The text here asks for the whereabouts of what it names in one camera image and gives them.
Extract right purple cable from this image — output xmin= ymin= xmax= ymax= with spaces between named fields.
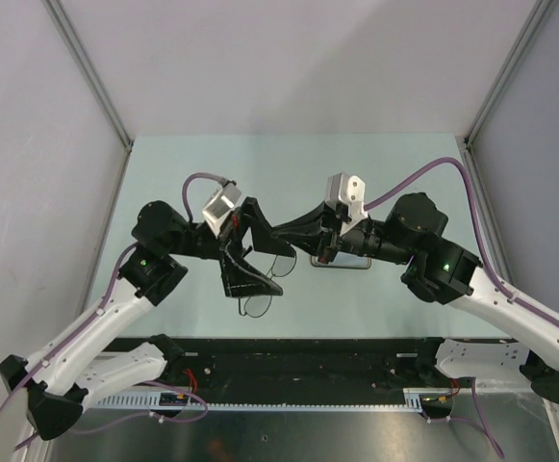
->
xmin=365 ymin=157 xmax=559 ymax=458

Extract thin-framed sunglasses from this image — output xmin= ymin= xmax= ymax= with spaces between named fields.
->
xmin=238 ymin=244 xmax=298 ymax=319

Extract right aluminium frame post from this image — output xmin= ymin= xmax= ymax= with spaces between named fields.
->
xmin=463 ymin=0 xmax=558 ymax=145

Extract left aluminium frame post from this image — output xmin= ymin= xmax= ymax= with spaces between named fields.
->
xmin=41 ymin=0 xmax=134 ymax=152

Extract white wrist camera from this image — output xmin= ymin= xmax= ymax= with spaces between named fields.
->
xmin=324 ymin=172 xmax=368 ymax=236
xmin=202 ymin=181 xmax=241 ymax=238

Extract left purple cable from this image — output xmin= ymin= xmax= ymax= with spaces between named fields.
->
xmin=0 ymin=172 xmax=225 ymax=451

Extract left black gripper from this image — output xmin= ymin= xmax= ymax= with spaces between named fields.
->
xmin=167 ymin=198 xmax=296 ymax=297

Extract white slotted cable duct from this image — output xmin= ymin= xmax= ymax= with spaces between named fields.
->
xmin=92 ymin=388 xmax=453 ymax=413

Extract aluminium frame post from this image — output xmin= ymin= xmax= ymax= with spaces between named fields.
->
xmin=41 ymin=0 xmax=134 ymax=152
xmin=463 ymin=0 xmax=558 ymax=145

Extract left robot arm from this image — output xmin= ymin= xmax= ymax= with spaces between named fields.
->
xmin=0 ymin=197 xmax=295 ymax=441

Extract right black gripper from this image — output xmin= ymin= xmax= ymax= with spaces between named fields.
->
xmin=271 ymin=198 xmax=414 ymax=266

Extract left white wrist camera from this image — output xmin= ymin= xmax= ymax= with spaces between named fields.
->
xmin=202 ymin=181 xmax=241 ymax=238

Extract purple cable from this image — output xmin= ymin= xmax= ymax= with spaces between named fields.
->
xmin=365 ymin=157 xmax=559 ymax=458
xmin=0 ymin=172 xmax=225 ymax=451

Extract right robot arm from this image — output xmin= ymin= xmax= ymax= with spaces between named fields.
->
xmin=272 ymin=192 xmax=559 ymax=404

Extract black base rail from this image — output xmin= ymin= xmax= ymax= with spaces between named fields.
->
xmin=110 ymin=336 xmax=506 ymax=406

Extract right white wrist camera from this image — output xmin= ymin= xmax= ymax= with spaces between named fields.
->
xmin=324 ymin=172 xmax=368 ymax=236

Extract black glasses case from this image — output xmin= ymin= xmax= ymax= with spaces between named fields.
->
xmin=310 ymin=253 xmax=371 ymax=270

